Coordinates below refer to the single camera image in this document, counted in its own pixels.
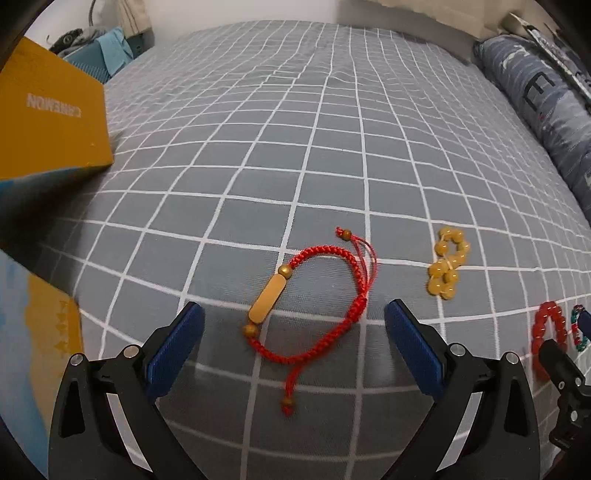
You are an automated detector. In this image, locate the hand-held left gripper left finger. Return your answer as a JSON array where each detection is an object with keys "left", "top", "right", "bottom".
[{"left": 48, "top": 302, "right": 205, "bottom": 480}]

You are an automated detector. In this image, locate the yellow bead bracelet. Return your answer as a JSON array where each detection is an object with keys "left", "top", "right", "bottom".
[{"left": 427, "top": 226, "right": 472, "bottom": 300}]

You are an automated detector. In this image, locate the teal cloth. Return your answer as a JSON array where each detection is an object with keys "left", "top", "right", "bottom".
[{"left": 96, "top": 28, "right": 136, "bottom": 75}]

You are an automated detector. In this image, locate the red braided cord bracelet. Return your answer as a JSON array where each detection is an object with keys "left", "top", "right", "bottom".
[{"left": 243, "top": 227, "right": 377, "bottom": 416}]

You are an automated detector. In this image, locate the red bead bracelet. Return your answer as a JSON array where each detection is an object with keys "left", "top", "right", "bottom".
[{"left": 531, "top": 301, "right": 568, "bottom": 381}]

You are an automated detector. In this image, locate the dark bag on suitcase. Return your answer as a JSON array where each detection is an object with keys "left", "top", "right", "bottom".
[{"left": 48, "top": 28, "right": 101, "bottom": 57}]

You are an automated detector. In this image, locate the blue-grey printed pillow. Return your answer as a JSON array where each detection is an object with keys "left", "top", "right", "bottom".
[{"left": 473, "top": 36, "right": 591, "bottom": 208}]

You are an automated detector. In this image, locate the teal suitcase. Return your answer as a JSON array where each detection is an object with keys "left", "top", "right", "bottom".
[{"left": 64, "top": 32, "right": 154, "bottom": 85}]

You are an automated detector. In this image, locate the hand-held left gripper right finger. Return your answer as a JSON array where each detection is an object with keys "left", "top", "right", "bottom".
[{"left": 385, "top": 298, "right": 542, "bottom": 480}]

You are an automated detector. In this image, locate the grey checked bed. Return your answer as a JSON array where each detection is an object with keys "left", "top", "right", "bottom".
[{"left": 0, "top": 21, "right": 591, "bottom": 480}]

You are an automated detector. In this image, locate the green multicolour bead bracelet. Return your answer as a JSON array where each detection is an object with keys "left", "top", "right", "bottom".
[{"left": 570, "top": 305, "right": 590, "bottom": 352}]

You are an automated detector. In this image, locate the yellow and blue cardboard box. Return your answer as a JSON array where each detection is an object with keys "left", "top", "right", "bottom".
[{"left": 0, "top": 36, "right": 115, "bottom": 439}]

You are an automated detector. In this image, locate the black white patterned object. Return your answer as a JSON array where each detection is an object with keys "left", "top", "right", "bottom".
[{"left": 503, "top": 13, "right": 591, "bottom": 100}]

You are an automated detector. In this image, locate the tied beige curtain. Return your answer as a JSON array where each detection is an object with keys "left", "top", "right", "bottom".
[{"left": 117, "top": 0, "right": 154, "bottom": 37}]

